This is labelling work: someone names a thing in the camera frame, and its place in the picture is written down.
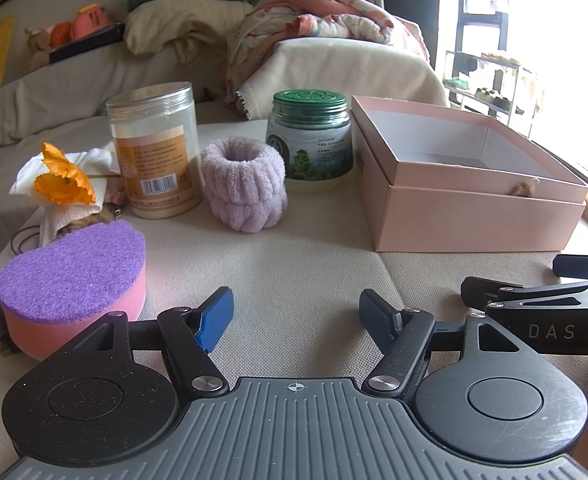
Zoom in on purple pink sponge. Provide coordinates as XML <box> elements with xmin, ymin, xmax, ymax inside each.
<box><xmin>0</xmin><ymin>220</ymin><xmax>146</xmax><ymax>360</ymax></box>

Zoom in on white cloth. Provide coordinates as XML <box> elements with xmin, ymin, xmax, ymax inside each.
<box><xmin>10</xmin><ymin>142</ymin><xmax>122</xmax><ymax>247</ymax></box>

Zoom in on brown furry tail keychain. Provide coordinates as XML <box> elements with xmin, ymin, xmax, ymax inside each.
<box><xmin>0</xmin><ymin>180</ymin><xmax>536</xmax><ymax>356</ymax></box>

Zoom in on orange artificial flower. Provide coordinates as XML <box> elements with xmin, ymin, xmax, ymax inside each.
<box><xmin>34</xmin><ymin>142</ymin><xmax>117</xmax><ymax>205</ymax></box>

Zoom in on pink cardboard box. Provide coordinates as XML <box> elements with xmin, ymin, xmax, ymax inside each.
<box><xmin>352</xmin><ymin>96</ymin><xmax>588</xmax><ymax>252</ymax></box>

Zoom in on beige sofa cover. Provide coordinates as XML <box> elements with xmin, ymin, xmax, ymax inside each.
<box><xmin>0</xmin><ymin>39</ymin><xmax>447</xmax><ymax>252</ymax></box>

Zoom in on lavender fluffy wristband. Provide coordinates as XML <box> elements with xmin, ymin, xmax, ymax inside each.
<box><xmin>201</xmin><ymin>136</ymin><xmax>288</xmax><ymax>233</ymax></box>

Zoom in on metal shoe rack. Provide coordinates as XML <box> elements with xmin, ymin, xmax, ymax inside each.
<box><xmin>443</xmin><ymin>0</ymin><xmax>538</xmax><ymax>136</ymax></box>

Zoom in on clear jar orange label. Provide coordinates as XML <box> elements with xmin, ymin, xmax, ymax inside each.
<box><xmin>105</xmin><ymin>81</ymin><xmax>203</xmax><ymax>219</ymax></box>

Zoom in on green lid glass jar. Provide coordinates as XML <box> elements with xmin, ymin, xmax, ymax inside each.
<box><xmin>266</xmin><ymin>89</ymin><xmax>354</xmax><ymax>193</ymax></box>

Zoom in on dark blue flat box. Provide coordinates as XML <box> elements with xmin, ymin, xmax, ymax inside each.
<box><xmin>49</xmin><ymin>23</ymin><xmax>126</xmax><ymax>64</ymax></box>

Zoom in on cream folded blanket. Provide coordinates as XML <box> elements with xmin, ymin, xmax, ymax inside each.
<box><xmin>124</xmin><ymin>0</ymin><xmax>254</xmax><ymax>65</ymax></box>

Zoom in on beige teddy bear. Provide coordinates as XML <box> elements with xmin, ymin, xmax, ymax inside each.
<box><xmin>24</xmin><ymin>27</ymin><xmax>52</xmax><ymax>72</ymax></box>

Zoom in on pink floral blanket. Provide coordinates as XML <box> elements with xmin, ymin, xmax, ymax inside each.
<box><xmin>224</xmin><ymin>0</ymin><xmax>430</xmax><ymax>106</ymax></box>

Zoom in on orange pink toys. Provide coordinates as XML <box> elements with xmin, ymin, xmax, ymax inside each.
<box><xmin>48</xmin><ymin>3</ymin><xmax>113</xmax><ymax>49</ymax></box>

